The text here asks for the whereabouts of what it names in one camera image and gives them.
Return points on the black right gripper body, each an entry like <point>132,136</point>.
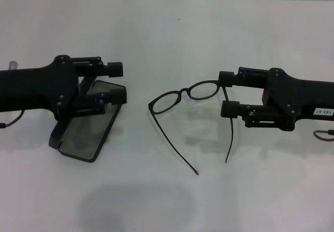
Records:
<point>300,99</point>

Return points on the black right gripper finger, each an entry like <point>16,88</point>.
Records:
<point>228,78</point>
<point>229,109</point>

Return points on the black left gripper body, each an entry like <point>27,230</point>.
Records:
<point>34,91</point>

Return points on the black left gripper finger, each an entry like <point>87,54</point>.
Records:
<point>118,95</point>
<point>114,70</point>

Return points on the black glasses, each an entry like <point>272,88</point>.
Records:
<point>185,90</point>

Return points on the black glasses case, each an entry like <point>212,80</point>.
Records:
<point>86,138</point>

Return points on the white number label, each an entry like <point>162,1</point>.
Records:
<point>323,111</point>

